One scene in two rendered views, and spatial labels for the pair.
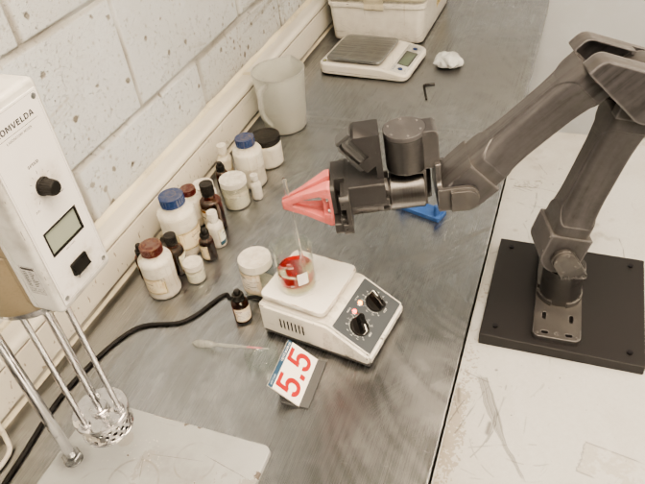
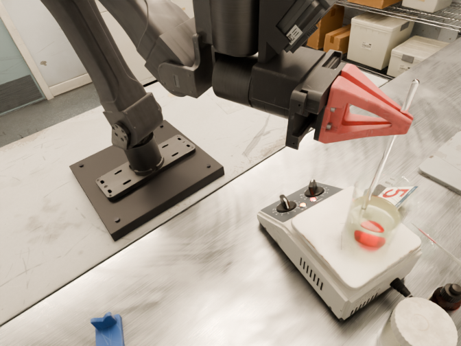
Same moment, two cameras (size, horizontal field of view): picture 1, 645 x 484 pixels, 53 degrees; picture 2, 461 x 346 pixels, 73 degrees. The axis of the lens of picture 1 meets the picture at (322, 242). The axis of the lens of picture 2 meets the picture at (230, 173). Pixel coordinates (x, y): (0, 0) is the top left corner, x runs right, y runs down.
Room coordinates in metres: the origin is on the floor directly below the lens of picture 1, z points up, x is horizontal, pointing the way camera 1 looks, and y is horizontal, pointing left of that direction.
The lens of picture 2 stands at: (1.03, 0.02, 1.33)
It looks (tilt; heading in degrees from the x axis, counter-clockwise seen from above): 44 degrees down; 212
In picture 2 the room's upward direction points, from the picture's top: 7 degrees counter-clockwise
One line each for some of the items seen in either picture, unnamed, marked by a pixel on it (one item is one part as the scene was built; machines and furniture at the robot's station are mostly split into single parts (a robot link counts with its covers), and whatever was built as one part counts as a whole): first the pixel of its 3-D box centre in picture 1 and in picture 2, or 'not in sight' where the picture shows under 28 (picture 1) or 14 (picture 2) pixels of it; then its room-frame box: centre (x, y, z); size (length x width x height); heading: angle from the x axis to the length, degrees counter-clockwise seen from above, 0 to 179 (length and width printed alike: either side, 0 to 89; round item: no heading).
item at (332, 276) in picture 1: (308, 281); (352, 231); (0.76, 0.03, 0.98); 0.12 x 0.12 x 0.01; 57
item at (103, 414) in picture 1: (73, 361); not in sight; (0.49, 0.30, 1.17); 0.07 x 0.07 x 0.25
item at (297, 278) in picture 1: (293, 266); (377, 213); (0.76, 0.05, 1.03); 0.07 x 0.06 x 0.08; 62
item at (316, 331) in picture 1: (325, 304); (333, 237); (0.75, 0.01, 0.94); 0.22 x 0.13 x 0.08; 57
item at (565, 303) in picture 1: (561, 279); (142, 152); (0.71, -0.37, 0.96); 0.20 x 0.07 x 0.08; 157
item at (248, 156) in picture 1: (249, 159); not in sight; (1.19, 0.13, 0.96); 0.06 x 0.06 x 0.11
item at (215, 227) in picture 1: (215, 228); not in sight; (0.99, 0.20, 0.94); 0.03 x 0.03 x 0.08
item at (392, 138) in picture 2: (296, 231); (381, 165); (0.75, 0.04, 1.10); 0.01 x 0.01 x 0.20
